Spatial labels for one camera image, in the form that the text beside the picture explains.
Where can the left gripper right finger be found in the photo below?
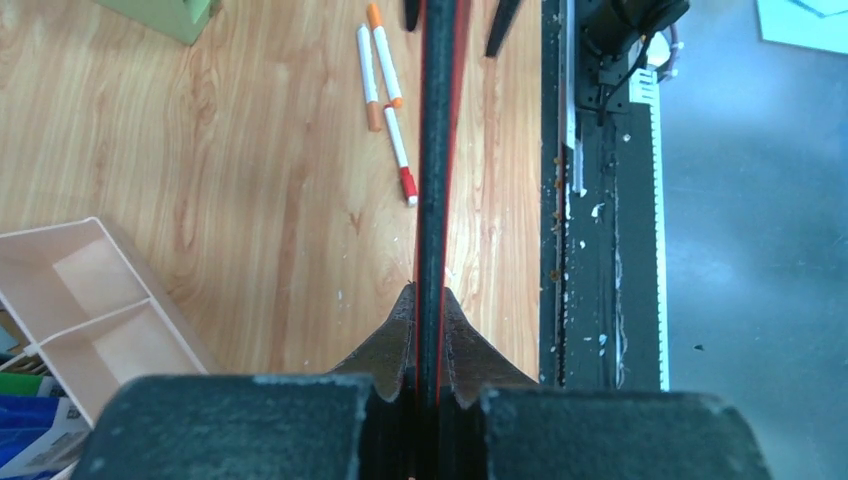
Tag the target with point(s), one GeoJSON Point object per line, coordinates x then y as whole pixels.
{"type": "Point", "coordinates": [498, 423]}

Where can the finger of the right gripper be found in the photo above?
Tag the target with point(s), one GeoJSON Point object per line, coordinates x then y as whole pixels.
{"type": "Point", "coordinates": [501, 23]}
{"type": "Point", "coordinates": [411, 14]}

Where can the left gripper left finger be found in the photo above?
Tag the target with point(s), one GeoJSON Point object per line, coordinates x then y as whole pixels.
{"type": "Point", "coordinates": [348, 423]}

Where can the red binder folder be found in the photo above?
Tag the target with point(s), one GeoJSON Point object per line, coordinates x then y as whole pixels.
{"type": "Point", "coordinates": [437, 143]}

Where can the green metal drawer cabinet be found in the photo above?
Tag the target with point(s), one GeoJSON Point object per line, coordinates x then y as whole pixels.
{"type": "Point", "coordinates": [182, 20]}

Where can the beige plastic file organizer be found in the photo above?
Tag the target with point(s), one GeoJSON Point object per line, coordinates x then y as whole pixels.
{"type": "Point", "coordinates": [94, 313]}

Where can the blue binder folder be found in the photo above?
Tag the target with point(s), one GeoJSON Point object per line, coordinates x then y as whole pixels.
{"type": "Point", "coordinates": [40, 436]}

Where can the green translucent plastic folder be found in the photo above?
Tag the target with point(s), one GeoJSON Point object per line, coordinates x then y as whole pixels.
{"type": "Point", "coordinates": [25, 385]}

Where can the small orange cap marker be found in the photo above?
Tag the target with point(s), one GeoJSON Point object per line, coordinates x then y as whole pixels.
{"type": "Point", "coordinates": [391, 80]}

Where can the white orange marker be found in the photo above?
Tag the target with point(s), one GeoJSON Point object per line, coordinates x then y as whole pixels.
{"type": "Point", "coordinates": [373, 108]}

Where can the small red cap marker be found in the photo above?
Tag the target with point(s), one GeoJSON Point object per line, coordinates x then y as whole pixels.
{"type": "Point", "coordinates": [406, 178]}

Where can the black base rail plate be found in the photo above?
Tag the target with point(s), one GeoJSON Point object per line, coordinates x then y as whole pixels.
{"type": "Point", "coordinates": [603, 314]}

